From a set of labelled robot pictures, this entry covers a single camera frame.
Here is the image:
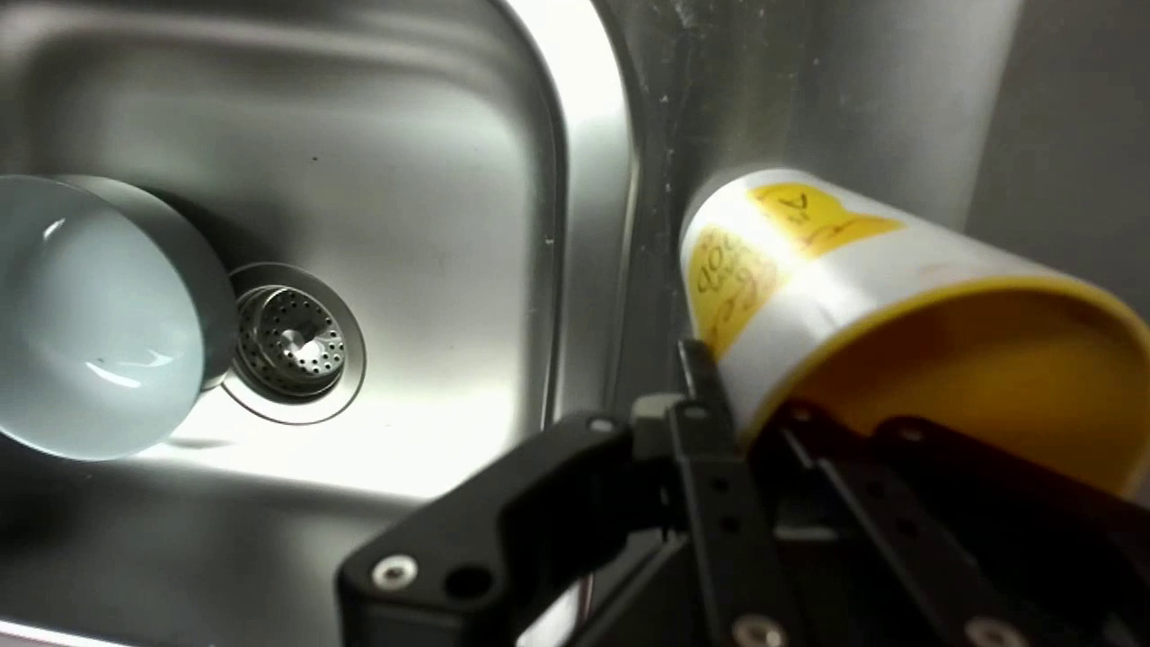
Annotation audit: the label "sink drain strainer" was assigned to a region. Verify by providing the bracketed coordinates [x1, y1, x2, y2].
[220, 264, 365, 428]

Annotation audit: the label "stainless steel sink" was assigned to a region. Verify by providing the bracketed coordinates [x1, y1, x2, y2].
[0, 0, 636, 647]

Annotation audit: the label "pale blue bowl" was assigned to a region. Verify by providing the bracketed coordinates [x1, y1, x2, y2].
[0, 176, 234, 461]

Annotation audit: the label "white and yellow mug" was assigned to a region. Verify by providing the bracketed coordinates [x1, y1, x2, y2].
[678, 168, 1150, 496]

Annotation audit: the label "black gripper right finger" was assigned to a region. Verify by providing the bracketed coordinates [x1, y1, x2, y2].
[674, 341, 1150, 647]

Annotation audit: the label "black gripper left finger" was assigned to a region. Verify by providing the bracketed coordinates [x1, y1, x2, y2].
[337, 412, 696, 647]

